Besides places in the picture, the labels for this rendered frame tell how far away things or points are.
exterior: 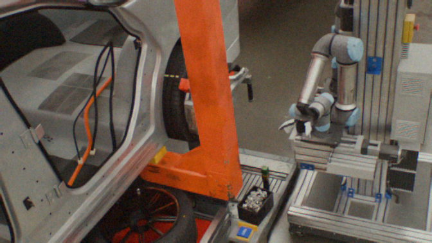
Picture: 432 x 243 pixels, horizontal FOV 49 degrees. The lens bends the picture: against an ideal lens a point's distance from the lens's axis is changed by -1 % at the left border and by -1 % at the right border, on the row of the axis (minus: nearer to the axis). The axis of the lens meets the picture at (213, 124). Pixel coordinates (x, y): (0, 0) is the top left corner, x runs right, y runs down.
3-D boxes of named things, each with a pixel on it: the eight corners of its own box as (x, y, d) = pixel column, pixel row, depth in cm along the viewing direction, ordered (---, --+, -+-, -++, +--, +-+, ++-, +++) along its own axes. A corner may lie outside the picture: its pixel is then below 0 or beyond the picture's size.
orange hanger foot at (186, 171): (153, 164, 329) (142, 123, 309) (221, 179, 307) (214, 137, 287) (140, 179, 317) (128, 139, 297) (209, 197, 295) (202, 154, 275)
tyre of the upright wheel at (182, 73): (184, 141, 368) (201, 58, 372) (212, 146, 358) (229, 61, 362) (138, 131, 308) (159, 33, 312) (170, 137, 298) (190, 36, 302)
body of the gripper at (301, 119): (309, 136, 227) (321, 123, 234) (306, 121, 223) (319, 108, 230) (295, 133, 232) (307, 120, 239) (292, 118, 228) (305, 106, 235)
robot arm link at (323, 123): (313, 120, 255) (313, 103, 249) (332, 126, 249) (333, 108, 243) (306, 128, 251) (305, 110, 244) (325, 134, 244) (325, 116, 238)
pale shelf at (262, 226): (255, 191, 308) (255, 188, 307) (280, 197, 301) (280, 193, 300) (229, 240, 278) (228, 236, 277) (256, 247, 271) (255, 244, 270)
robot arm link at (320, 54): (314, 27, 250) (285, 115, 251) (333, 30, 244) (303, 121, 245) (322, 34, 259) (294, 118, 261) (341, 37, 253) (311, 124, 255)
